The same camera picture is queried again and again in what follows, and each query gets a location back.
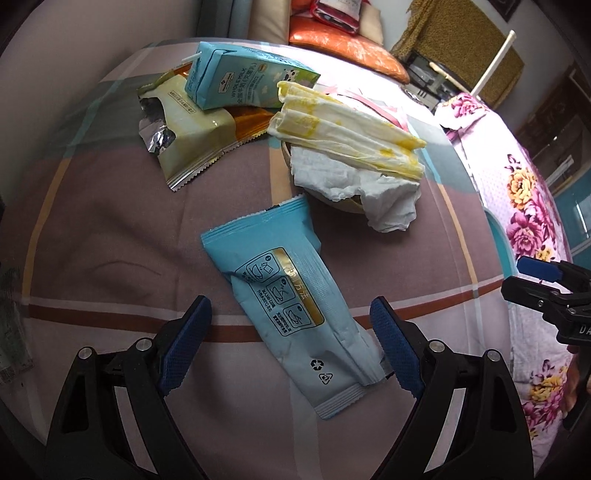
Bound beige sofa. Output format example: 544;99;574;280
249;0;384;47

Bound person's right hand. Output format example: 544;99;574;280
561;344;591;432

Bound stacked stereo appliances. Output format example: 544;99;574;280
406;51;472;112

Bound light blue wet wipe packet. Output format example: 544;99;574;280
200;195;386;421

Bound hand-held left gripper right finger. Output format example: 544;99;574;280
369;296;536;480

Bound light blue milk carton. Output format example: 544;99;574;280
180;41;321;112

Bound pale green orange snack wrapper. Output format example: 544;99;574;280
137;67;278;190

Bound crumpled white tissue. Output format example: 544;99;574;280
290;147;423;233

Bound dark wooden cabinet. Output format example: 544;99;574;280
512;60;591;195

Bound floral blanket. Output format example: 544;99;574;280
434;92;591;476

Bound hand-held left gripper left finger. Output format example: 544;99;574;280
44;295;213;480

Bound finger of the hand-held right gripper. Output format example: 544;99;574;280
517;256;591;291
501;276;591;324

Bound grey curtain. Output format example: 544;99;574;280
198;0;252;40

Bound plaid bed sheet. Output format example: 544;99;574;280
0;39;513;480

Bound red bottle-shaped pillow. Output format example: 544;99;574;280
310;0;370;33

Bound yellow patterned cloth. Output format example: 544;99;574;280
392;0;525;109

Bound teal bin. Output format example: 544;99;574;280
482;208;520;352

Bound orange cushion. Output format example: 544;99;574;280
288;25;409;84

